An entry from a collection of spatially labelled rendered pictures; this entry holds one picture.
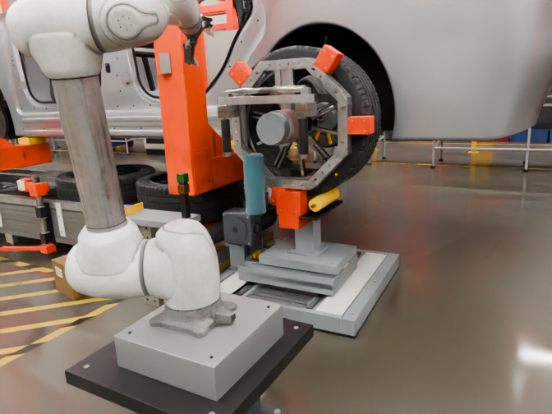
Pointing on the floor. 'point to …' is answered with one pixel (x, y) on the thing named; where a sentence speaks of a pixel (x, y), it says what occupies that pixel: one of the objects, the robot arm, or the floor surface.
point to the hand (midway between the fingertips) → (202, 48)
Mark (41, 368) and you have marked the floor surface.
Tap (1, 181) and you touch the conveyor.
